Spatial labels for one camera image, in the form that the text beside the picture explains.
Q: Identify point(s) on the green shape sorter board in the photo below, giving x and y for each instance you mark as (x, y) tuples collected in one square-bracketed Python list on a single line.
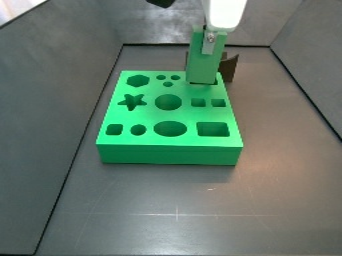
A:
[(165, 121)]

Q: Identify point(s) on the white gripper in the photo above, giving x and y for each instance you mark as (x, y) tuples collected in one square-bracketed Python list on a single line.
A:
[(223, 15)]

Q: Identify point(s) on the green arch block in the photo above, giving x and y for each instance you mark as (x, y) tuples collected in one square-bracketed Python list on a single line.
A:
[(205, 56)]

